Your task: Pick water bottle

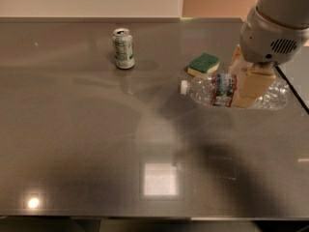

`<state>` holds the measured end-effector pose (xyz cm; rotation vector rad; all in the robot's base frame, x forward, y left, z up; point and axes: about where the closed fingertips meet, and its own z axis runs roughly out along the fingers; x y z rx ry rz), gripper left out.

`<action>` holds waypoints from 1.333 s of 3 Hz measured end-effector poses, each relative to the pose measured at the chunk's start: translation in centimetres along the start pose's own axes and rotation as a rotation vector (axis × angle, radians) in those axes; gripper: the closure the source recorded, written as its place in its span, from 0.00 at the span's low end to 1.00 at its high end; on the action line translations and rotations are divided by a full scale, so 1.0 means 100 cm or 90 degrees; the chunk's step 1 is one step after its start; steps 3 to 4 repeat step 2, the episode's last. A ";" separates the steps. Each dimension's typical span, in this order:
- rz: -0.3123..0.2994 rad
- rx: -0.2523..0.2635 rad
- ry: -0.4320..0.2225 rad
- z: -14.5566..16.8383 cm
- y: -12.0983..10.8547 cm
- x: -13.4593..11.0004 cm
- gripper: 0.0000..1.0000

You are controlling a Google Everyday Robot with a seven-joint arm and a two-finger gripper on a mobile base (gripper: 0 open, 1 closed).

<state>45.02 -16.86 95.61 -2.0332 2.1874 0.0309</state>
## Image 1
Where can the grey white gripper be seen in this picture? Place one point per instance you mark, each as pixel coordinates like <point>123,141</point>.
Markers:
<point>269,40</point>

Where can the clear plastic water bottle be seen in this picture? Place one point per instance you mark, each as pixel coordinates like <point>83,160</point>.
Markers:
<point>221,89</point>

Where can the white green soda can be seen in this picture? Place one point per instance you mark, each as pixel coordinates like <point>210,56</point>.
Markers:
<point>123,48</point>

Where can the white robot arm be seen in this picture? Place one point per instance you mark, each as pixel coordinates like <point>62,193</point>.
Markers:
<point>292,13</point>

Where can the green yellow sponge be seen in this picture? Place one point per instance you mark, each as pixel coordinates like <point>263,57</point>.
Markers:
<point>205,63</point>

